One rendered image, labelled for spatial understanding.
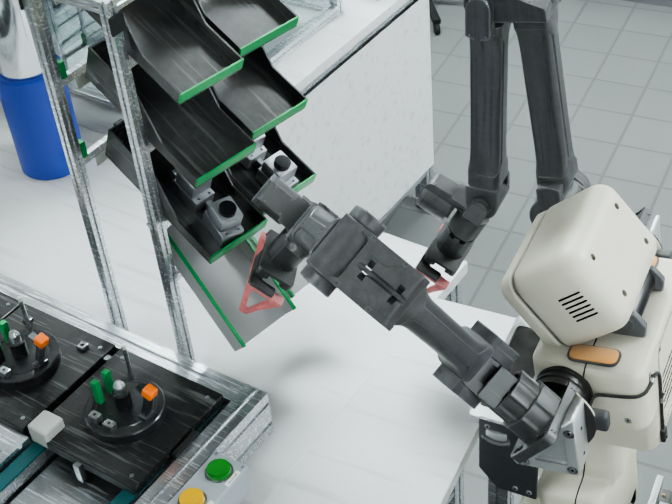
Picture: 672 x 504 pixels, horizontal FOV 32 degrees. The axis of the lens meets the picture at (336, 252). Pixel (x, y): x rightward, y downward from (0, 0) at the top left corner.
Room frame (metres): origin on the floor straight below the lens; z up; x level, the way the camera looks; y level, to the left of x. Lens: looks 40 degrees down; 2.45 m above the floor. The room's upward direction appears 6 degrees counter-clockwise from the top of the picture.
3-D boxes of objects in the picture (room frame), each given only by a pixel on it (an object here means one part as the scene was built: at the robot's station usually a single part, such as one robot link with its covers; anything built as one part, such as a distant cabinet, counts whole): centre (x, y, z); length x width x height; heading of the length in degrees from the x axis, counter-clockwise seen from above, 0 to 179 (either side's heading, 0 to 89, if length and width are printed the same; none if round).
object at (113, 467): (1.40, 0.39, 0.96); 0.24 x 0.24 x 0.02; 53
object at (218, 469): (1.26, 0.23, 0.96); 0.04 x 0.04 x 0.02
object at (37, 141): (2.36, 0.66, 1.00); 0.16 x 0.16 x 0.27
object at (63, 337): (1.56, 0.59, 1.01); 0.24 x 0.24 x 0.13; 53
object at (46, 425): (1.38, 0.53, 0.97); 0.05 x 0.05 x 0.04; 53
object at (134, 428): (1.40, 0.39, 0.98); 0.14 x 0.14 x 0.02
